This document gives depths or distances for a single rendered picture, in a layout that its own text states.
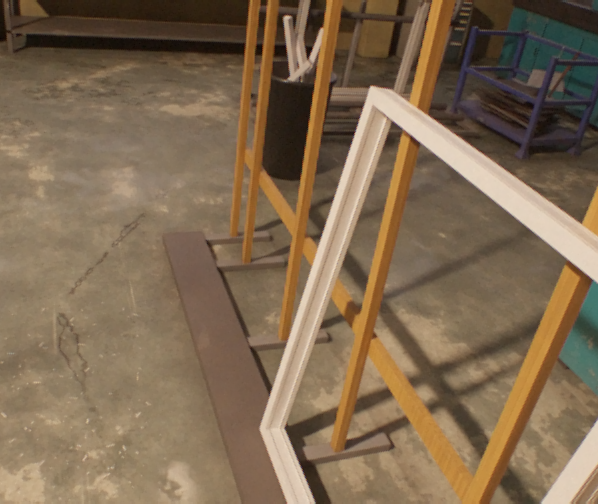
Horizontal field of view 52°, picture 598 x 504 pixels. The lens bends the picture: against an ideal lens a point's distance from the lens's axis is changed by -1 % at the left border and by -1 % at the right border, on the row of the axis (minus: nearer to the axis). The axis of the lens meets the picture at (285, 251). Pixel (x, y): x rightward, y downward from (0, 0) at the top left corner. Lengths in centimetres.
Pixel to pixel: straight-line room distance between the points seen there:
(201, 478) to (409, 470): 83
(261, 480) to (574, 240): 157
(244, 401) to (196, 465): 35
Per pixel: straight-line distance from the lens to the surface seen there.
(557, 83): 677
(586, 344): 329
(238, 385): 275
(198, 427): 264
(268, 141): 467
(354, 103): 640
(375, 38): 906
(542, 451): 299
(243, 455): 249
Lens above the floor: 195
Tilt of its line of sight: 31 degrees down
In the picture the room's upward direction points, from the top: 8 degrees clockwise
